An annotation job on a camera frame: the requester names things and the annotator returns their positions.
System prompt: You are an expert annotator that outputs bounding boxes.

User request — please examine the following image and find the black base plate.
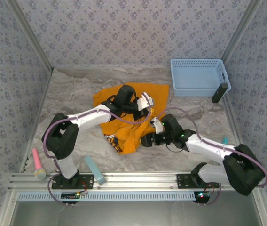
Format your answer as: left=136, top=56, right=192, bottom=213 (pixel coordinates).
left=176, top=173, right=220, bottom=189
left=51, top=173, right=94, bottom=190

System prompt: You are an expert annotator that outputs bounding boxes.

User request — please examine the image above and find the light blue plastic basket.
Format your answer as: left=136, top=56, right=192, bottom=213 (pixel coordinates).
left=170, top=58, right=232, bottom=97

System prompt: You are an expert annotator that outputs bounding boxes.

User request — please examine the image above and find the left small circuit board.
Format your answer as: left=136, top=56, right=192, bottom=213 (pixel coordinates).
left=61, top=192, right=88, bottom=201

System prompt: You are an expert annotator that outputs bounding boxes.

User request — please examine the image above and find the right small circuit board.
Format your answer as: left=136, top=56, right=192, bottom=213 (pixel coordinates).
left=194, top=191, right=213, bottom=204

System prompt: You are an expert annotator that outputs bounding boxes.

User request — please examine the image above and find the small circuit board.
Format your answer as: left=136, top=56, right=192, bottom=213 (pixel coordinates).
left=61, top=192, right=88, bottom=201
left=194, top=191, right=213, bottom=204

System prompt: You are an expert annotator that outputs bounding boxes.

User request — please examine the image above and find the aluminium frame post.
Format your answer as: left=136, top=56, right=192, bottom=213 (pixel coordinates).
left=5, top=0, right=54, bottom=73
left=220, top=0, right=264, bottom=62

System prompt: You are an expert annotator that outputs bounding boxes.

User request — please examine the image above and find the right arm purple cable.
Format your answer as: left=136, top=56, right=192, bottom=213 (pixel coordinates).
left=156, top=107, right=267, bottom=207

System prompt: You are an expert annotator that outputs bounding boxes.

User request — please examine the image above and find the pink toy microphone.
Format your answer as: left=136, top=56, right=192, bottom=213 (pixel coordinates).
left=31, top=148, right=47, bottom=181

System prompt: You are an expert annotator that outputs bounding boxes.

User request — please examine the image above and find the orange t-shirt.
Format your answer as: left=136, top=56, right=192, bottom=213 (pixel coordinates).
left=93, top=81, right=171, bottom=156

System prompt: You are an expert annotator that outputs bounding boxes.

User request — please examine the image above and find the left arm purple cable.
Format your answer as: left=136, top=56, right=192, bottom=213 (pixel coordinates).
left=43, top=92, right=155, bottom=207

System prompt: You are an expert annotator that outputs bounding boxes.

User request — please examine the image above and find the light blue slotted cable duct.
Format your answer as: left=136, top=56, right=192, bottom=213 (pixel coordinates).
left=17, top=191, right=195, bottom=202

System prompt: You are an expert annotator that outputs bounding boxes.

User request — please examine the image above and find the aluminium rail frame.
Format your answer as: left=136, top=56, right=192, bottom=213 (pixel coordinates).
left=8, top=171, right=265, bottom=192

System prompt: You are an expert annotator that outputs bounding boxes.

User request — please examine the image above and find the black rectangular box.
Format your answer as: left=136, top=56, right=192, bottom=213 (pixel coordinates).
left=211, top=82, right=228, bottom=104

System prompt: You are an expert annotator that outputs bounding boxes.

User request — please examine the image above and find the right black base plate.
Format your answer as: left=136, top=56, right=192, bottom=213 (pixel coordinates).
left=176, top=173, right=220, bottom=189

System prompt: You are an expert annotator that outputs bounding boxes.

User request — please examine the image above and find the light blue flat block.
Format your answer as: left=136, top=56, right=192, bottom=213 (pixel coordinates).
left=84, top=156, right=107, bottom=185

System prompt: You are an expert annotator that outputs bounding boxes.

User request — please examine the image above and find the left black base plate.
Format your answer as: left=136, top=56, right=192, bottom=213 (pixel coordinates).
left=51, top=173, right=94, bottom=190

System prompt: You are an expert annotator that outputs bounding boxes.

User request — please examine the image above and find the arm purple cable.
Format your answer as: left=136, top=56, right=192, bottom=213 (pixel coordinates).
left=43, top=92, right=155, bottom=207
left=156, top=107, right=267, bottom=207

